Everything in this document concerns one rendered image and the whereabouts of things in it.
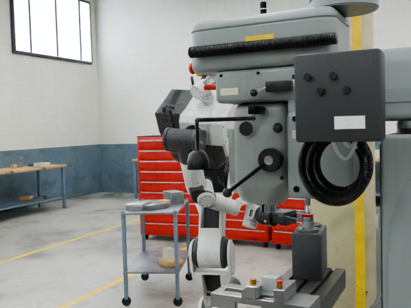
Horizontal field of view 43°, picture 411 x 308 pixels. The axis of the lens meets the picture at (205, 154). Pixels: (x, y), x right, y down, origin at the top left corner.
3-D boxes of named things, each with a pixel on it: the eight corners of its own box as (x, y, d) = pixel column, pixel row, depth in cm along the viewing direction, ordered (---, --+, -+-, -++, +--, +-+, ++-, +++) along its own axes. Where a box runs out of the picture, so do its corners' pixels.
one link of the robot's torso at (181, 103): (162, 178, 236) (145, 112, 214) (188, 135, 260) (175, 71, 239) (224, 186, 226) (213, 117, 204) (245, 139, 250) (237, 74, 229)
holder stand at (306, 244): (292, 278, 214) (291, 230, 213) (299, 264, 235) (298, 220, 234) (322, 280, 210) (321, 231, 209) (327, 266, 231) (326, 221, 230)
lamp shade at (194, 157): (187, 168, 174) (186, 150, 173) (208, 167, 174) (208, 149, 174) (187, 170, 166) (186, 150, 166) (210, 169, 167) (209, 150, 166)
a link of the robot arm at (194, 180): (190, 211, 222) (180, 169, 209) (187, 192, 233) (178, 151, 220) (216, 206, 222) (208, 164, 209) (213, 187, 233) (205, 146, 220)
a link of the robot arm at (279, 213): (282, 209, 217) (258, 206, 225) (282, 231, 218) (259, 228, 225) (297, 205, 227) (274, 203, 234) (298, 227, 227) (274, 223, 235)
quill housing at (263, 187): (229, 205, 164) (227, 103, 162) (252, 197, 182) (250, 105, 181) (288, 208, 155) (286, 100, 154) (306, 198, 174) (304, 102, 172)
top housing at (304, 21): (185, 73, 165) (183, 22, 164) (219, 79, 188) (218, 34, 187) (335, 61, 144) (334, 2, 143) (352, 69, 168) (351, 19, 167)
